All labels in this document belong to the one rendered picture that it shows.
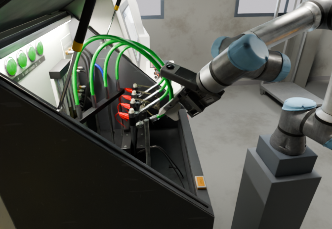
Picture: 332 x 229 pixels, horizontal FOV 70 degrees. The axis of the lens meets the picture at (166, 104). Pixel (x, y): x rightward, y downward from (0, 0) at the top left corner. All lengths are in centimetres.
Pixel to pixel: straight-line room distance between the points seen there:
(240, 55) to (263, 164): 81
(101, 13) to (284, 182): 110
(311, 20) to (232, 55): 42
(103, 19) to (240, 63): 80
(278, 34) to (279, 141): 54
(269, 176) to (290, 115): 29
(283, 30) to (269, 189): 69
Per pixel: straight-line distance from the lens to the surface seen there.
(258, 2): 382
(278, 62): 61
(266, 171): 121
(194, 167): 93
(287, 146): 117
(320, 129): 104
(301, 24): 86
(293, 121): 110
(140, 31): 253
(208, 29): 360
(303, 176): 126
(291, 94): 372
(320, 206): 235
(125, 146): 98
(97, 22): 119
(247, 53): 51
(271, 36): 77
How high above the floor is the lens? 159
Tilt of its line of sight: 29 degrees down
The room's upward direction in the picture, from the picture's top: straight up
